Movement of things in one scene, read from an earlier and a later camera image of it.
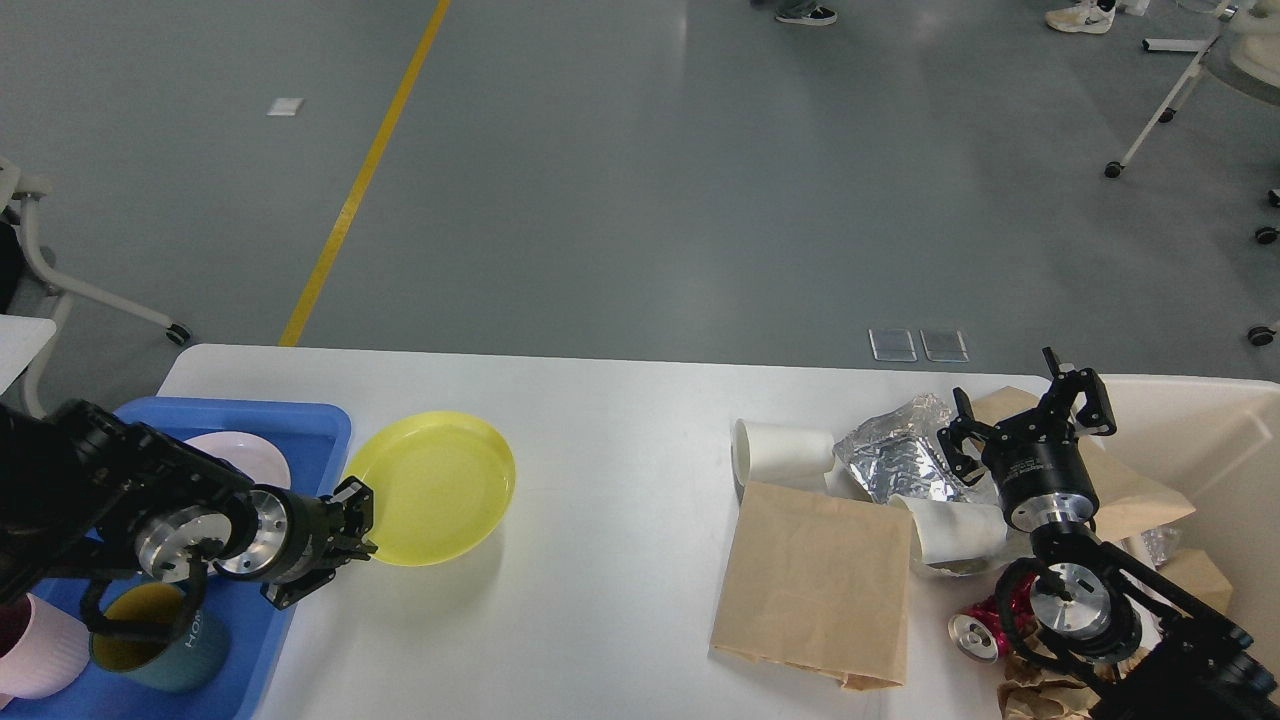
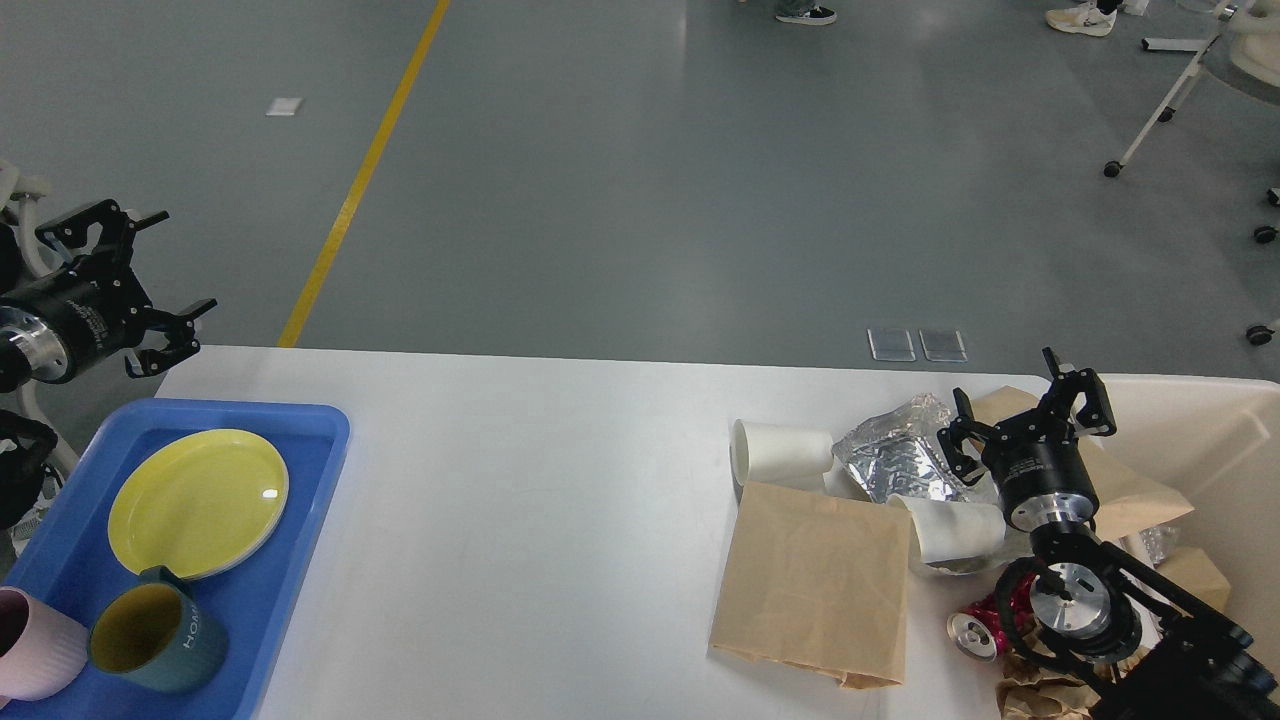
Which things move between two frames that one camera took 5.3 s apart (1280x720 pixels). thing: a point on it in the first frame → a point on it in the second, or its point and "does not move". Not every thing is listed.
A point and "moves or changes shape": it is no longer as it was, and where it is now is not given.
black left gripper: [294, 538] → [94, 306]
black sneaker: [817, 16] does not move
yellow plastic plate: [441, 482] moves or changes shape
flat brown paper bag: [817, 582] does not move
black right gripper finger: [1096, 417] does not move
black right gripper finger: [952, 437] does not move
